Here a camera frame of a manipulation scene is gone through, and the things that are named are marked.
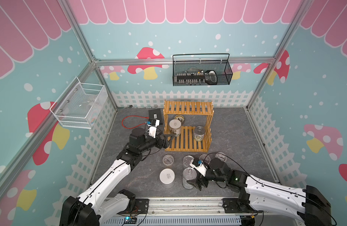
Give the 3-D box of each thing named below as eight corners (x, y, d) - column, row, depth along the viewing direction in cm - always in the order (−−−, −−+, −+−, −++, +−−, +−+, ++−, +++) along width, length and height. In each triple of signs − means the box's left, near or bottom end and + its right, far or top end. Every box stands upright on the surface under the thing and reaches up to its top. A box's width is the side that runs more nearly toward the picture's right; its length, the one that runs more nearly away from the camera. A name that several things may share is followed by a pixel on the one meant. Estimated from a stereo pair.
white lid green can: (160, 188, 82) (158, 183, 74) (161, 174, 87) (160, 168, 79) (174, 188, 82) (174, 183, 74) (175, 174, 87) (174, 168, 79)
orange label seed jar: (162, 168, 89) (162, 165, 84) (163, 158, 93) (162, 154, 89) (173, 168, 89) (173, 165, 84) (173, 158, 93) (173, 154, 89)
